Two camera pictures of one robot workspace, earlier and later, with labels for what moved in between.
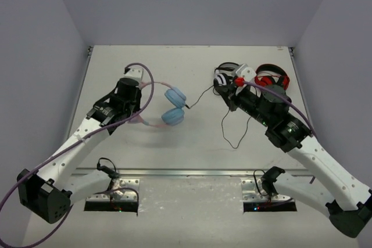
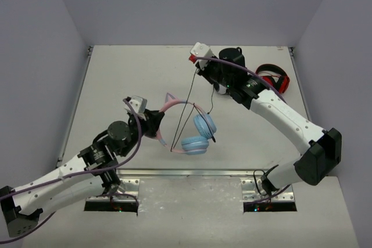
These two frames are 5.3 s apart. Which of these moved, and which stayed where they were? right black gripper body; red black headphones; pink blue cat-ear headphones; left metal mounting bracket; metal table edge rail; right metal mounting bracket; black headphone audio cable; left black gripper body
Moved: right black gripper body; black headphone audio cable; pink blue cat-ear headphones; left black gripper body
Stayed: red black headphones; left metal mounting bracket; metal table edge rail; right metal mounting bracket
